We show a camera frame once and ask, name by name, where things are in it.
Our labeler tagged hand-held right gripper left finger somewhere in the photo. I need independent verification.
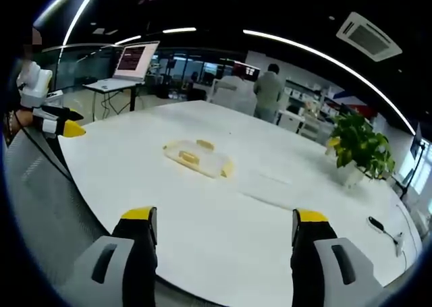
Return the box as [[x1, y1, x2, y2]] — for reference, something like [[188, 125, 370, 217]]
[[62, 206, 159, 307]]

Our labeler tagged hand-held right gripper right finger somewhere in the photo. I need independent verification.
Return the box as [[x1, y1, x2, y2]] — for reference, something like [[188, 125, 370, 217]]
[[290, 208, 386, 307]]

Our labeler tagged person's left hand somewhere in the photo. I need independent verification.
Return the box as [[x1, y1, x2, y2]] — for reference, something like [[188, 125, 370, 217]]
[[4, 109, 35, 138]]

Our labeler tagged small black device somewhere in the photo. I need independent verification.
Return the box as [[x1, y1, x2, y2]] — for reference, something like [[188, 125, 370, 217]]
[[367, 215, 386, 233]]

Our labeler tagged grey mesh chair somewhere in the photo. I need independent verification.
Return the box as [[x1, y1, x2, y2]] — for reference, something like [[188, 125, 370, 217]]
[[2, 127, 114, 289]]

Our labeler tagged white laptop stand table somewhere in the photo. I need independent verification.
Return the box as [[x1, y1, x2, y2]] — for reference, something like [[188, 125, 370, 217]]
[[82, 81, 146, 121]]

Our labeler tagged open white laptop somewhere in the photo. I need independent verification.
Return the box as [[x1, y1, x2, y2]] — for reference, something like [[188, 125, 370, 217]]
[[83, 40, 161, 92]]

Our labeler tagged short ceiling light strip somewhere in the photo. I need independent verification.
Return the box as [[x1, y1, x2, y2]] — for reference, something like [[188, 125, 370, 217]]
[[114, 34, 143, 46], [162, 26, 198, 34]]

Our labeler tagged green potted plant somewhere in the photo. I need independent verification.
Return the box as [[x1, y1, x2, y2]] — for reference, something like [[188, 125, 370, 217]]
[[325, 112, 396, 187]]

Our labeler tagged white cabinet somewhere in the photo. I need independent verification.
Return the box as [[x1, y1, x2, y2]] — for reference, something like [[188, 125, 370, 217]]
[[277, 109, 306, 134]]

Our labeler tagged black stand with monitor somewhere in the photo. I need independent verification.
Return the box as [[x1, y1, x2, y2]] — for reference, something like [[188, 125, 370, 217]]
[[398, 121, 427, 200]]

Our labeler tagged storage shelf with boxes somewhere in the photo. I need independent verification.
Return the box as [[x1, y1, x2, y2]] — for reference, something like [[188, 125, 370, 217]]
[[283, 78, 342, 119]]

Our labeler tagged long curved ceiling light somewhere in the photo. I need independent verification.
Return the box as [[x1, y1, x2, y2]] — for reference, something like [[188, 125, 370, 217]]
[[242, 29, 417, 136]]

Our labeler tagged ceiling air conditioner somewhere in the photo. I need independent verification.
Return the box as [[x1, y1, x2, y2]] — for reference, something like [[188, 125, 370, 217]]
[[335, 11, 404, 63]]

